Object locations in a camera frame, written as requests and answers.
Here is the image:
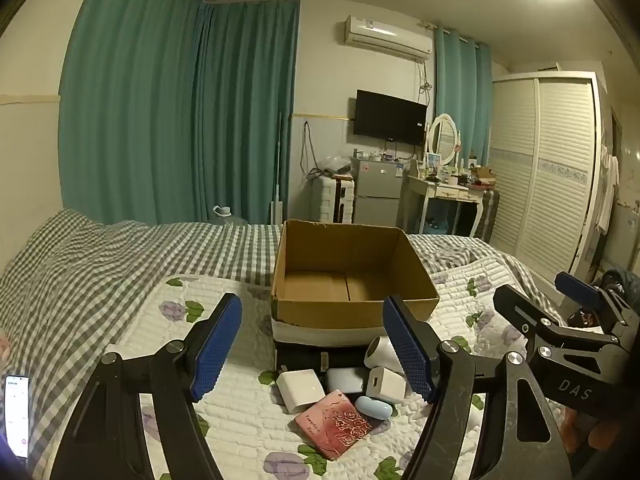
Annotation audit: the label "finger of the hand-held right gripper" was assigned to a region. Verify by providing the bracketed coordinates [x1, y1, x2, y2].
[555, 271, 626, 331]
[492, 285, 566, 348]

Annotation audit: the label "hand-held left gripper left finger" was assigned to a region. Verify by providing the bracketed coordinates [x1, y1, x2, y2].
[50, 292, 243, 480]

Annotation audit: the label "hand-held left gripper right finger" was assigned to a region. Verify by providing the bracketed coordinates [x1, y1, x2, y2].
[382, 295, 573, 480]

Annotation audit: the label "white cylindrical handheld device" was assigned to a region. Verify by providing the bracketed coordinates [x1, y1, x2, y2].
[365, 335, 402, 376]

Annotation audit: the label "white cube charger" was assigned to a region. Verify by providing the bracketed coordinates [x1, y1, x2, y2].
[366, 366, 407, 404]

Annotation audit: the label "light blue earbud case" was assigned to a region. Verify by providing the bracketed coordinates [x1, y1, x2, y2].
[355, 396, 394, 419]

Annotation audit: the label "white rounded case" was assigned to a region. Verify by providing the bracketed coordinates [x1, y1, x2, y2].
[326, 366, 371, 395]

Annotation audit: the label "white square charger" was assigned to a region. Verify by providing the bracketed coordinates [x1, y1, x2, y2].
[276, 369, 328, 414]

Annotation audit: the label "pink rose print booklet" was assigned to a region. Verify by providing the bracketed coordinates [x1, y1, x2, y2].
[294, 390, 386, 462]

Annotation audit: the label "brown cardboard box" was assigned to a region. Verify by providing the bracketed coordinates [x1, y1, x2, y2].
[270, 219, 441, 348]

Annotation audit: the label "person's right hand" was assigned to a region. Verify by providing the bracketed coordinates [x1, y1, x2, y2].
[565, 405, 621, 461]

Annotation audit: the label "white floral quilt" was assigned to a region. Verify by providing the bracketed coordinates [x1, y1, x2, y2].
[47, 255, 566, 480]

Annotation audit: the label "hanging white clothes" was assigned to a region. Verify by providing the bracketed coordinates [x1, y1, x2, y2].
[595, 155, 621, 236]

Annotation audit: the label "dark suitcase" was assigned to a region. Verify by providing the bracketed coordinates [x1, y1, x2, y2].
[472, 187, 501, 246]

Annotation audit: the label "white louvred wardrobe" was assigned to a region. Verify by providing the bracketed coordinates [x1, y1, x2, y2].
[487, 71, 603, 291]

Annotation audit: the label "clear water jug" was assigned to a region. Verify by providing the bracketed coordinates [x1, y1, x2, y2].
[212, 205, 251, 226]

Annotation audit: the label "white dressing table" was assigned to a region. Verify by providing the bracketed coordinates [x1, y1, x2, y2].
[397, 172, 493, 236]

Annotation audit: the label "white mop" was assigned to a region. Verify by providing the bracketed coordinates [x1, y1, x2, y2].
[270, 112, 286, 225]

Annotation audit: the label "clutter of cosmetics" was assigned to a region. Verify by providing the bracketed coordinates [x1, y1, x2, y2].
[422, 157, 496, 188]

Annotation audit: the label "grey checked blanket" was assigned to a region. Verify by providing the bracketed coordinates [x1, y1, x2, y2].
[0, 208, 551, 480]

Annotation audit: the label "silver small fridge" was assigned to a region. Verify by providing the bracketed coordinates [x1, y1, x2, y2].
[350, 156, 405, 228]

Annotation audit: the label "white suitcase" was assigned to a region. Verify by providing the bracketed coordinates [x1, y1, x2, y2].
[310, 175, 357, 225]

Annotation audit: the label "white oval mirror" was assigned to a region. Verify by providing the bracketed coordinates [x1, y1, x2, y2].
[426, 114, 460, 167]

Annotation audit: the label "row of small bottles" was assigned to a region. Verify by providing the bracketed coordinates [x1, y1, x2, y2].
[352, 149, 413, 163]

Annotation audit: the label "clear plastic bag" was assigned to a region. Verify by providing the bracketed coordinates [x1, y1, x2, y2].
[320, 155, 353, 177]

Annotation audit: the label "smartphone with lit screen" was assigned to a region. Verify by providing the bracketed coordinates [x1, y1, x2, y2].
[4, 374, 32, 460]

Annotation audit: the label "teal curtain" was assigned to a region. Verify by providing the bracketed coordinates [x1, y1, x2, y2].
[192, 0, 301, 226]
[59, 0, 203, 226]
[434, 27, 493, 166]

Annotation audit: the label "white air conditioner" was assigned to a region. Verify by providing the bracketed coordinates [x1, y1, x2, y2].
[344, 15, 433, 61]

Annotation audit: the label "dark wall cables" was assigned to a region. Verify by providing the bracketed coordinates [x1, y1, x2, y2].
[300, 122, 322, 181]

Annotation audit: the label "black wall television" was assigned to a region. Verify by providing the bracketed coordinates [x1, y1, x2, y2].
[353, 89, 428, 147]

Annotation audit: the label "air conditioner cable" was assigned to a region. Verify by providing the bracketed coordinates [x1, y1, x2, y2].
[417, 60, 432, 106]

